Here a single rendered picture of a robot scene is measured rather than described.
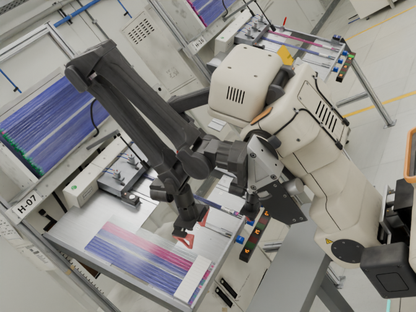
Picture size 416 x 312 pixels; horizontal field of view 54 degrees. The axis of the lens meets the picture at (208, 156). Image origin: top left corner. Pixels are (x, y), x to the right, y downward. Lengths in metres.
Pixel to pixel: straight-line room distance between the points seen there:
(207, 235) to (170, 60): 1.42
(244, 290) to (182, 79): 1.44
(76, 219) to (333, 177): 1.14
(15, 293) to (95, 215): 1.57
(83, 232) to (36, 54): 2.25
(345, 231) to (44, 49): 3.13
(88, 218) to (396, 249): 1.24
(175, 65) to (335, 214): 1.86
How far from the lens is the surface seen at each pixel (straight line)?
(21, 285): 3.37
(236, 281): 2.20
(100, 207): 1.91
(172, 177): 1.14
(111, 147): 2.05
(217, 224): 1.80
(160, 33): 2.77
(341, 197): 1.22
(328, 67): 2.80
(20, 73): 3.70
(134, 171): 1.94
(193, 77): 2.79
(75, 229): 1.87
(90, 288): 1.97
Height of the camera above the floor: 1.55
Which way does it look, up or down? 17 degrees down
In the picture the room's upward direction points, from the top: 39 degrees counter-clockwise
